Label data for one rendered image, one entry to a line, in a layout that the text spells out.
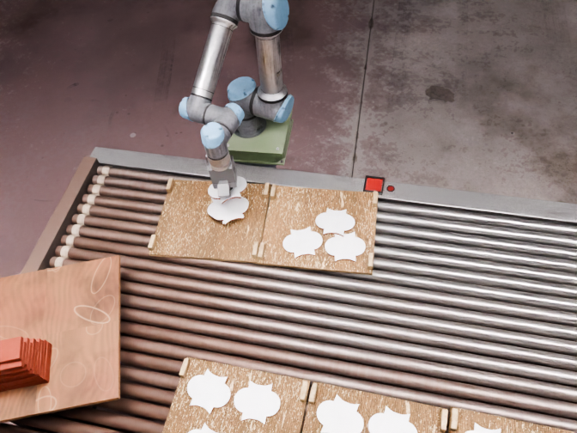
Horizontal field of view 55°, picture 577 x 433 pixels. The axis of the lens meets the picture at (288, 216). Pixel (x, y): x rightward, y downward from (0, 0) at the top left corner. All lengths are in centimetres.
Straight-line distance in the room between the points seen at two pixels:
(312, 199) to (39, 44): 328
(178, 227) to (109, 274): 33
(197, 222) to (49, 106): 240
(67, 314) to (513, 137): 278
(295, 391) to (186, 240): 70
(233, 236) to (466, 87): 234
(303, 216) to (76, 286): 84
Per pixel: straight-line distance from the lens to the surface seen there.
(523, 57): 427
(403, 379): 183
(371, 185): 217
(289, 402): 179
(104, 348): 187
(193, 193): 222
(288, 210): 210
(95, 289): 198
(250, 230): 207
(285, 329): 189
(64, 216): 232
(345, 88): 389
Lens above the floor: 265
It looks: 55 degrees down
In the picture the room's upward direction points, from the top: 8 degrees counter-clockwise
